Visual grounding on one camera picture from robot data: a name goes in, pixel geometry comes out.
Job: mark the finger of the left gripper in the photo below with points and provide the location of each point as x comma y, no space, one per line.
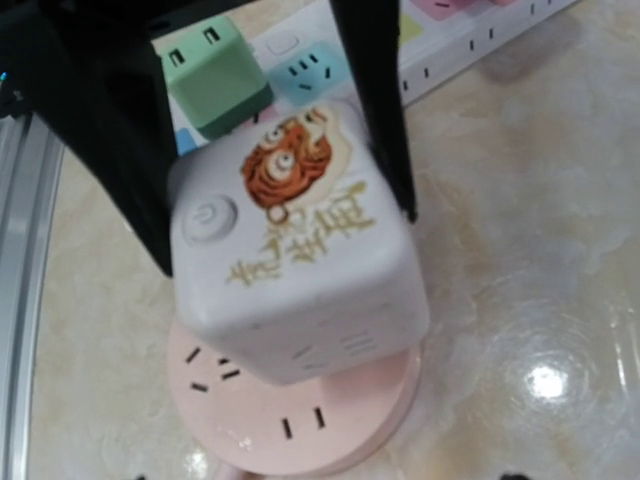
370,34

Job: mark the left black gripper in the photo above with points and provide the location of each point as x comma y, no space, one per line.
88,68

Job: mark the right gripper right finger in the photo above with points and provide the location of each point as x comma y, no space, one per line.
512,476

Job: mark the green plug adapter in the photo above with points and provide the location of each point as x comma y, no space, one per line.
213,76

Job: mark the pink round socket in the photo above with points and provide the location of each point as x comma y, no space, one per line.
318,427

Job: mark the white cube socket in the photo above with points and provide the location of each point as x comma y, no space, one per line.
289,252

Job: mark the aluminium front rail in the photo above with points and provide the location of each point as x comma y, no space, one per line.
31,157

